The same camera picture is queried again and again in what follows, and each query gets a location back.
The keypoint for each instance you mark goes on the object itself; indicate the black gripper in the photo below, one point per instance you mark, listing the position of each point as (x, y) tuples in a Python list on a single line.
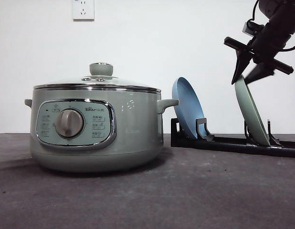
[(263, 48)]

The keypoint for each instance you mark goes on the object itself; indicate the green plate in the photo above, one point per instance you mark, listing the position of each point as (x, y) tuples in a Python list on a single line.
[(250, 112)]

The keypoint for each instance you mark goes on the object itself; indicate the glass steamer lid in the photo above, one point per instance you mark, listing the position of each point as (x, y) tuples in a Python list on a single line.
[(100, 78)]

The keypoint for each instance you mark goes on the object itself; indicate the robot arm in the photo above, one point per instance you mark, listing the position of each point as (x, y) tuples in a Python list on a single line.
[(281, 11)]

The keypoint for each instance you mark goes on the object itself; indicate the blue plate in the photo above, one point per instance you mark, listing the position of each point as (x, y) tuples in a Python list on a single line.
[(190, 108)]

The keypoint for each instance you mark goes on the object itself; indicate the black plate rack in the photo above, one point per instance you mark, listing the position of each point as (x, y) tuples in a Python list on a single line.
[(205, 140)]

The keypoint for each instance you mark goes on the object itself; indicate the green electric steamer pot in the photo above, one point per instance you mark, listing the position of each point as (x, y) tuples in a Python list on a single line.
[(96, 130)]

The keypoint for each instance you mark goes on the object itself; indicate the white wall socket left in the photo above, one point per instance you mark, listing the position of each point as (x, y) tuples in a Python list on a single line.
[(83, 10)]

